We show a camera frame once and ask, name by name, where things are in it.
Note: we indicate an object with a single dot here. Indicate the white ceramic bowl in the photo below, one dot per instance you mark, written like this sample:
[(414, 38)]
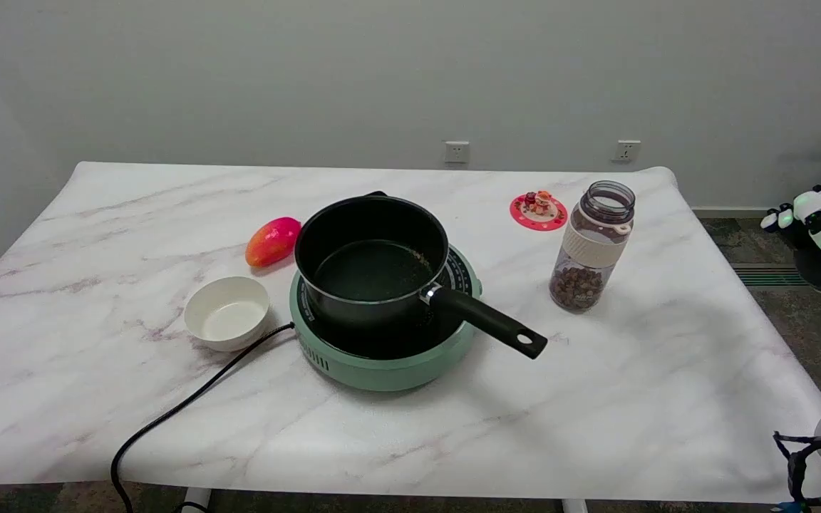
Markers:
[(226, 313)]

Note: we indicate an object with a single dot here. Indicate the red orange mango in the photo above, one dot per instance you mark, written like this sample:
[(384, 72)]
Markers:
[(272, 241)]

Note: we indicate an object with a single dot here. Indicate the clear bottle with brown contents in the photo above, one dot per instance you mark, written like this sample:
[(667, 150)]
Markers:
[(590, 246)]

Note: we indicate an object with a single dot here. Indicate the floor vent grille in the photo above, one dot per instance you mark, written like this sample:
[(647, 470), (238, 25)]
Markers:
[(767, 276)]

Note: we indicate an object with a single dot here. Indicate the red coaster with figurine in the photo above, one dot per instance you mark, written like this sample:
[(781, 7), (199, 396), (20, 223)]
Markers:
[(539, 211)]

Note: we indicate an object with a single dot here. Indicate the green induction cooker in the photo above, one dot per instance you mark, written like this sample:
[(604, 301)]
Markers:
[(382, 353)]

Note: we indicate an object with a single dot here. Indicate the white table leg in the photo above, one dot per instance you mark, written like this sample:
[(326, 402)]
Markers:
[(197, 499), (574, 505)]

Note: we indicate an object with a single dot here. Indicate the white wall socket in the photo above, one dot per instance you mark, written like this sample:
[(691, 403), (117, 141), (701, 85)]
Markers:
[(457, 152), (626, 150)]

